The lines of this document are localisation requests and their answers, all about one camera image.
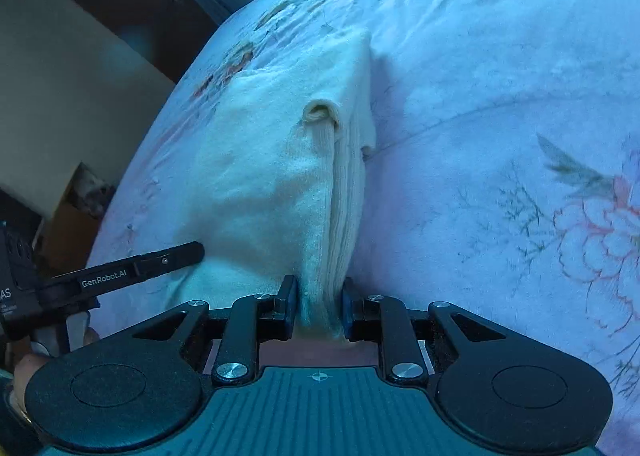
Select person's left hand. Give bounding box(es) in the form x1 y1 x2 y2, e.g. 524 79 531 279
8 325 101 429

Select wooden bedside cabinet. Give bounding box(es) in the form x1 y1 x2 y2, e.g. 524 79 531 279
0 161 117 287

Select cream knit sweater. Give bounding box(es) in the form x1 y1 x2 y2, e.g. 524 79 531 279
165 29 376 338

